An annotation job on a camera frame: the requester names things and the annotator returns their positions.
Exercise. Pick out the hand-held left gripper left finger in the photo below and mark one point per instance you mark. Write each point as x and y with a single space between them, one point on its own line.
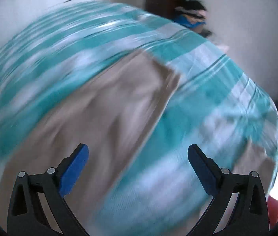
76 163

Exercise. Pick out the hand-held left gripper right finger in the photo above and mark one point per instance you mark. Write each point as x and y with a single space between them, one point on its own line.
202 167

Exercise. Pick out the beige pants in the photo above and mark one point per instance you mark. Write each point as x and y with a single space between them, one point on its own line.
99 118

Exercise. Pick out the teal checked bed sheet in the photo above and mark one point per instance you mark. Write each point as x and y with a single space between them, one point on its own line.
202 91

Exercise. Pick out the orange cloth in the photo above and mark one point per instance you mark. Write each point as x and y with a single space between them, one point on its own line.
274 211

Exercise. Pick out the pile of clothes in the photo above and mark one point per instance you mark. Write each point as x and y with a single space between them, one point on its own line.
190 7

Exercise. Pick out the dark wooden cabinet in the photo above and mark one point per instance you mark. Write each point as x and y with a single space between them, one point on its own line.
159 3

